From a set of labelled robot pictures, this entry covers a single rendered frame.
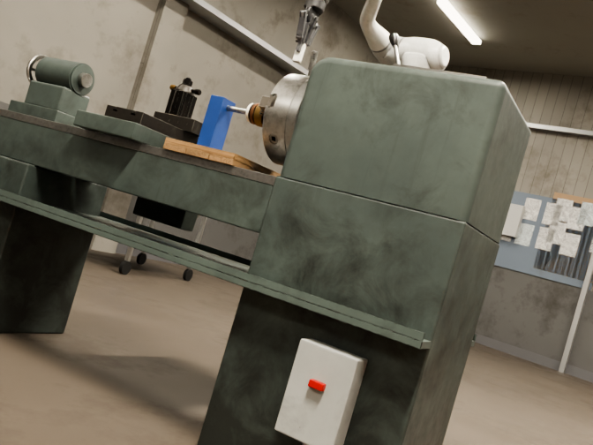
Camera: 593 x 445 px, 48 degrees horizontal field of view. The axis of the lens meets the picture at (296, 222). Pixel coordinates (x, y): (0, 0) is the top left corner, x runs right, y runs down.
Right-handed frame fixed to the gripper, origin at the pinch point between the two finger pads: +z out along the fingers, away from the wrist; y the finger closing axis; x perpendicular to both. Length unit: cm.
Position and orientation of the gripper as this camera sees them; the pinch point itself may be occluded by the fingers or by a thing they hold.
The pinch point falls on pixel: (299, 52)
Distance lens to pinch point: 245.7
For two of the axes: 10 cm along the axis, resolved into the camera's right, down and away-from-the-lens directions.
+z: -3.1, 9.5, -0.6
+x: 8.4, 2.4, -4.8
